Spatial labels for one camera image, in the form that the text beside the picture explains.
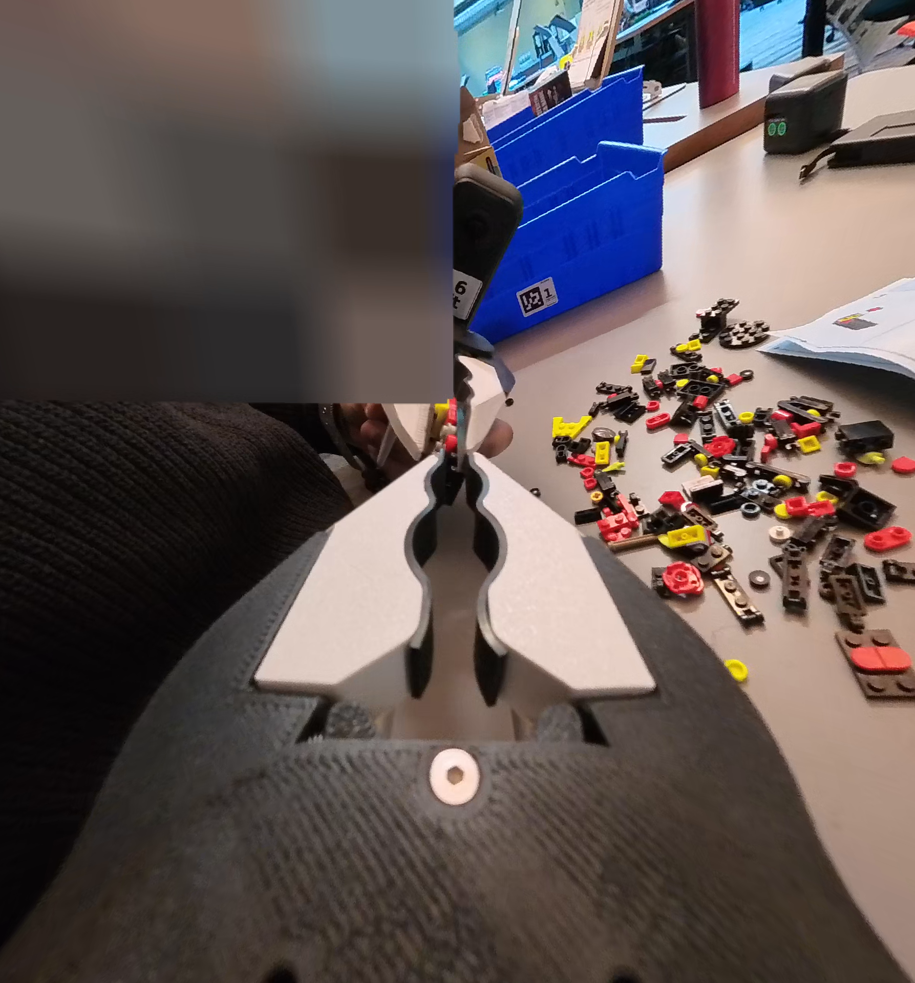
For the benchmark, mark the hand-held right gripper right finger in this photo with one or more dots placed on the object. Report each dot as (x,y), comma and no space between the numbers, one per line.
(572,614)

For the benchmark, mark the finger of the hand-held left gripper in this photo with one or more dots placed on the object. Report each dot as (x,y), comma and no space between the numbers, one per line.
(484,392)
(413,430)

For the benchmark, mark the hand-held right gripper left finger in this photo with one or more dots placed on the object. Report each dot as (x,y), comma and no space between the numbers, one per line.
(342,614)

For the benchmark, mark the small lego build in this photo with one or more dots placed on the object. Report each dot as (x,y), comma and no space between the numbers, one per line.
(451,472)

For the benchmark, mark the person's left forearm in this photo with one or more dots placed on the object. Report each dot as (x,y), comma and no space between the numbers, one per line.
(296,422)

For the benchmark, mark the yellow round lego stud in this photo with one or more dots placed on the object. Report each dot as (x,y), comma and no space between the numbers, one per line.
(736,670)

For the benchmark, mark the pile of loose lego pieces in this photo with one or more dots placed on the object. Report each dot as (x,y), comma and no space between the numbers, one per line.
(734,476)

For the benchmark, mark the black round lego plate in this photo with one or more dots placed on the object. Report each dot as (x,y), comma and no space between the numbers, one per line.
(744,334)

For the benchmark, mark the lego instruction booklet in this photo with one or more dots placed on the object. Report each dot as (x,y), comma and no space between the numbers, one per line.
(872,338)

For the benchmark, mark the person's left hand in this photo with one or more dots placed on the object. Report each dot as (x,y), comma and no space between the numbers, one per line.
(373,430)

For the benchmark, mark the brown cardboard box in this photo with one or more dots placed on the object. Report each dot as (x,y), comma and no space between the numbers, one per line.
(469,130)

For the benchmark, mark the blue plastic bin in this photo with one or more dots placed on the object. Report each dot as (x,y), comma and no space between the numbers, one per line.
(580,230)
(572,115)

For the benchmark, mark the dark red bottle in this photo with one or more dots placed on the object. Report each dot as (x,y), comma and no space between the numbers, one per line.
(717,54)

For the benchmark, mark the black plate with red tile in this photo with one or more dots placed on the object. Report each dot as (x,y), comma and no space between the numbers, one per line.
(880,664)

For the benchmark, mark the black device with green lights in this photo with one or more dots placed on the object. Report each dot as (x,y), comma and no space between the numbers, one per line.
(810,107)

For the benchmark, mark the black flat case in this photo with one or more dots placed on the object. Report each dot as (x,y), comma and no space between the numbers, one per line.
(895,138)

